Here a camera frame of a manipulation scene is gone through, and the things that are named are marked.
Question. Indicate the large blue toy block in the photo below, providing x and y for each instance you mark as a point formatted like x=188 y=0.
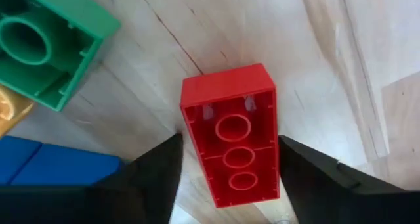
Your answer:
x=65 y=165

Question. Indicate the small yellow toy block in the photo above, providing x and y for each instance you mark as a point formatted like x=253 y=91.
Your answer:
x=13 y=112

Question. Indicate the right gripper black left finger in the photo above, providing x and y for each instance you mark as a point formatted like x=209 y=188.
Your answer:
x=98 y=204

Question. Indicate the red toy block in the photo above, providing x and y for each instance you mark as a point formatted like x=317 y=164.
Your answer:
x=229 y=82

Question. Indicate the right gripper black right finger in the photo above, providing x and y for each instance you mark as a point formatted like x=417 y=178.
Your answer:
x=348 y=201

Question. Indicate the green toy block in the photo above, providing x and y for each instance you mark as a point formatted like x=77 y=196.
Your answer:
x=82 y=13

